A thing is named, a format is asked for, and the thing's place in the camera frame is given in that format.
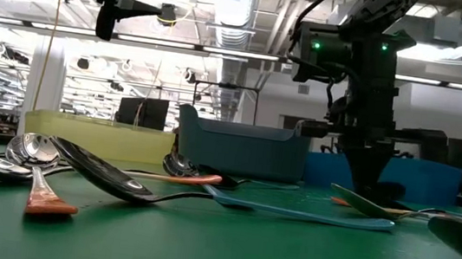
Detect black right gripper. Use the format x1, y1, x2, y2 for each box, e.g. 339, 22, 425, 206
335, 87, 402, 201

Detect long blue spoon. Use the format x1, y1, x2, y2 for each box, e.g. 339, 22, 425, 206
220, 193, 398, 235

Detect large black spoon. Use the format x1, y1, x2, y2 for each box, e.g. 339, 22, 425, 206
43, 135, 219, 214

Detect blue plastic bin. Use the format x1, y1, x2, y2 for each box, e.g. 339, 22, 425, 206
301, 146, 462, 210

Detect black computer monitor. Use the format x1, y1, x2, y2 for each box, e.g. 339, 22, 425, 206
114, 93, 172, 133

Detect long LED light bar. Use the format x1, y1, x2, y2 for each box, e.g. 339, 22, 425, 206
0, 16, 462, 92

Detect white building column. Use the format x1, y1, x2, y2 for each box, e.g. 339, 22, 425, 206
16, 34, 71, 141

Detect yellow-green plastic bin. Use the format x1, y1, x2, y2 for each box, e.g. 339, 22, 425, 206
21, 108, 178, 168

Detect black ceiling dome camera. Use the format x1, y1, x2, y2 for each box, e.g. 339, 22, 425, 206
155, 2, 179, 29

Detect ribbed silver air duct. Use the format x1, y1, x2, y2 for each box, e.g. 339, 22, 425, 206
195, 0, 259, 126

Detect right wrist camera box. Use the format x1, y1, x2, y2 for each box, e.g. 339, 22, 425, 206
290, 19, 354, 89

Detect grey-blue plastic bin with handles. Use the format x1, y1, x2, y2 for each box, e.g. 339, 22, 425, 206
172, 103, 315, 186

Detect black metal frame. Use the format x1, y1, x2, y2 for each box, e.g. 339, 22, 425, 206
189, 79, 262, 128

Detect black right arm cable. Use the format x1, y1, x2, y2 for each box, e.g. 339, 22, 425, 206
290, 0, 347, 42

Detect orange-handled spoon at back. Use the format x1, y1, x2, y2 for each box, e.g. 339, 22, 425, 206
157, 151, 263, 214

